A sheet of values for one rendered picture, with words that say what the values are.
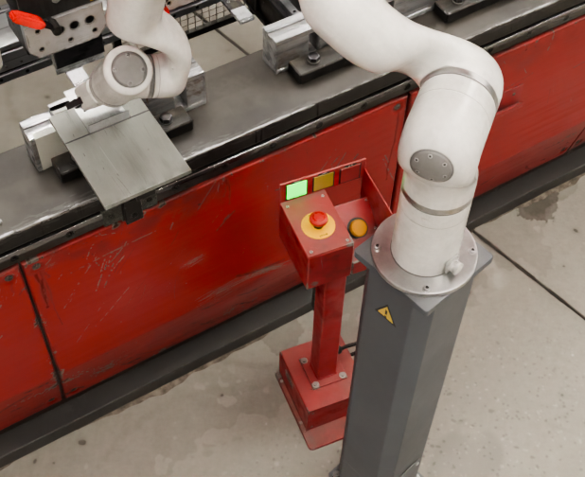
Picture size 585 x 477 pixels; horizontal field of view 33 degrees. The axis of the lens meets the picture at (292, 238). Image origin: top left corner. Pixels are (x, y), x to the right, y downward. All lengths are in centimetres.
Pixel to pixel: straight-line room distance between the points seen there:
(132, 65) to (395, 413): 91
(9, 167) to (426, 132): 101
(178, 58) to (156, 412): 130
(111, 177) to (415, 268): 60
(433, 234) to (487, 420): 120
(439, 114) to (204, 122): 83
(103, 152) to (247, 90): 42
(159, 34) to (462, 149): 53
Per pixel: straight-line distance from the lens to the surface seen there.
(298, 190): 213
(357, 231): 217
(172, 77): 175
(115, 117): 200
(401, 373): 198
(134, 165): 193
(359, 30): 143
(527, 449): 278
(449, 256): 174
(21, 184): 211
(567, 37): 270
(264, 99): 221
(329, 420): 272
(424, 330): 185
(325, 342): 249
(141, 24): 161
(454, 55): 152
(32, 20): 181
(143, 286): 236
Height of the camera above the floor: 245
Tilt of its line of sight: 53 degrees down
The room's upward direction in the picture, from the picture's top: 2 degrees clockwise
